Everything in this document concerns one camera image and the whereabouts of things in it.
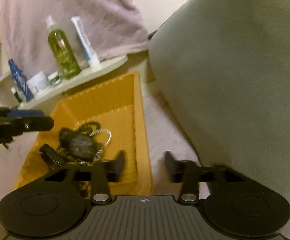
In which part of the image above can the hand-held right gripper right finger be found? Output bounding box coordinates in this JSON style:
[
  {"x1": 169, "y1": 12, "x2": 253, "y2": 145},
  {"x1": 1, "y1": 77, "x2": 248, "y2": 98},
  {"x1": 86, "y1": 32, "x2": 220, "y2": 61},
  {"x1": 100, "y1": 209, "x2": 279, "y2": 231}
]
[{"x1": 164, "y1": 151, "x2": 246, "y2": 204}]

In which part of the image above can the silver bead chain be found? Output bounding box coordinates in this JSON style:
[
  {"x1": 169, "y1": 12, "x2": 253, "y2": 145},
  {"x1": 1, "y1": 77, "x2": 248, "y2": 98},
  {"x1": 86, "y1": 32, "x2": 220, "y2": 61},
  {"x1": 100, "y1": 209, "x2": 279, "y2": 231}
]
[{"x1": 89, "y1": 128, "x2": 113, "y2": 156}]

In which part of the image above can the dark bead necklace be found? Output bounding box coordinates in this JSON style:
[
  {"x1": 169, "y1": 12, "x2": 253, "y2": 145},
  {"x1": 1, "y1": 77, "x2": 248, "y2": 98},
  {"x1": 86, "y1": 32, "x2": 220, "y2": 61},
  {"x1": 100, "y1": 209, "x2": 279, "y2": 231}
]
[{"x1": 58, "y1": 121, "x2": 106, "y2": 161}]

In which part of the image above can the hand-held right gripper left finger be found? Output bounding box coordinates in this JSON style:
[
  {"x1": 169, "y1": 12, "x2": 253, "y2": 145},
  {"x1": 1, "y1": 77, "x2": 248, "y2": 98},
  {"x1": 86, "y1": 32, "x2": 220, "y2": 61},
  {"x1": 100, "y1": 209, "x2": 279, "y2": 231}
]
[{"x1": 43, "y1": 151, "x2": 127, "y2": 205}]

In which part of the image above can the green spray bottle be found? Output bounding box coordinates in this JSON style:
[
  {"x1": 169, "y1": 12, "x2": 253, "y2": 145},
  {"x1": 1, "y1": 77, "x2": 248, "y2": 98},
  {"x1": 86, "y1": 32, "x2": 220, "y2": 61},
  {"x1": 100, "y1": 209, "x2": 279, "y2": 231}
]
[{"x1": 46, "y1": 15, "x2": 82, "y2": 80}]

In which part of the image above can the small green label jar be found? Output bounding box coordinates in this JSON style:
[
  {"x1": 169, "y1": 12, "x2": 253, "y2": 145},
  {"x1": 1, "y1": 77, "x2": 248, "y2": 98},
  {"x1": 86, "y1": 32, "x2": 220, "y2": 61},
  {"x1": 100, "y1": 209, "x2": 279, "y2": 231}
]
[{"x1": 47, "y1": 71, "x2": 62, "y2": 87}]

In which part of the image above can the mauve fleece towel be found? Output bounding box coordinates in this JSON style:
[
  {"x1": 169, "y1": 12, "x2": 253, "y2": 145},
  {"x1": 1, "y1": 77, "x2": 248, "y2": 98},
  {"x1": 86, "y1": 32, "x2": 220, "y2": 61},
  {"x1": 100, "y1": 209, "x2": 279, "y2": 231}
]
[{"x1": 0, "y1": 0, "x2": 151, "y2": 63}]

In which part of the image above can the yellow plastic tray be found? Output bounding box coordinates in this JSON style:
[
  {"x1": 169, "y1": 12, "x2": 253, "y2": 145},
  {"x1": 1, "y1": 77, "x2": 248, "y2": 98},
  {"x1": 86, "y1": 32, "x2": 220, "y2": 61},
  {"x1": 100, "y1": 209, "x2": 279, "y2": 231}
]
[{"x1": 13, "y1": 71, "x2": 155, "y2": 197}]

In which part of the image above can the white and black lip balm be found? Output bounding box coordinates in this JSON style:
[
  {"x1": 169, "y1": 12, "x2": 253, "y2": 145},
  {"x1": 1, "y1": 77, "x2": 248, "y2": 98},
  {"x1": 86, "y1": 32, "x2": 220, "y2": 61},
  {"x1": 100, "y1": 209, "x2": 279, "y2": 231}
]
[{"x1": 10, "y1": 87, "x2": 23, "y2": 104}]

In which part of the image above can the cream corner shelf unit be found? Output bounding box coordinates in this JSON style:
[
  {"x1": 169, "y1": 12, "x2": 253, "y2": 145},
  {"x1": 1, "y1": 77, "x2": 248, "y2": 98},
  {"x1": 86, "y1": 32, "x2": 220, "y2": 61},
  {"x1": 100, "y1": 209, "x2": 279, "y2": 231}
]
[{"x1": 0, "y1": 39, "x2": 129, "y2": 111}]

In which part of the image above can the white cream jar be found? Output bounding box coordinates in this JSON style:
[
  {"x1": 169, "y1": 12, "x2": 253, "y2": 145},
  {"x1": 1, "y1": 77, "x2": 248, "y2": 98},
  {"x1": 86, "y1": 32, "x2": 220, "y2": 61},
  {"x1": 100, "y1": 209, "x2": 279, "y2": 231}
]
[{"x1": 26, "y1": 71, "x2": 50, "y2": 96}]

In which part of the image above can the blue spray bottle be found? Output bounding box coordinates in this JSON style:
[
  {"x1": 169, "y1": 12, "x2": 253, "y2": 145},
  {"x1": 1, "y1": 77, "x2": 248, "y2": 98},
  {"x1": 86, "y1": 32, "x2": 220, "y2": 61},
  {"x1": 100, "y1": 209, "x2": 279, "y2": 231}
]
[{"x1": 8, "y1": 58, "x2": 35, "y2": 103}]

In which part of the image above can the white and blue tube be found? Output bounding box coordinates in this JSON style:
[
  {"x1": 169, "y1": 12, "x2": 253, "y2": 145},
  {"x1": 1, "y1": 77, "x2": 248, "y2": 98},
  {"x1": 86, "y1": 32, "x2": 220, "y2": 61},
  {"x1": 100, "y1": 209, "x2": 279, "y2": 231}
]
[{"x1": 71, "y1": 16, "x2": 100, "y2": 68}]

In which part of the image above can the grey cushion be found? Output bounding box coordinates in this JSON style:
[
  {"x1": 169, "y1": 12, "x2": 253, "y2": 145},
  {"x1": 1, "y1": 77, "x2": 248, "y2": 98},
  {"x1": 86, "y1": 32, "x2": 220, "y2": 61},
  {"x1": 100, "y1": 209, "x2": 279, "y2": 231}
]
[{"x1": 147, "y1": 0, "x2": 290, "y2": 207}]

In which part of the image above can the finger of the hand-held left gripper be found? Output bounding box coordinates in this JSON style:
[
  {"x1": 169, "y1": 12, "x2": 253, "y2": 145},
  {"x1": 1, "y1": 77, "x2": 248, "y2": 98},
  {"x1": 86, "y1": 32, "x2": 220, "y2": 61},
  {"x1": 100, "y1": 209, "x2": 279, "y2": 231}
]
[
  {"x1": 8, "y1": 116, "x2": 54, "y2": 137},
  {"x1": 0, "y1": 107, "x2": 44, "y2": 121}
]

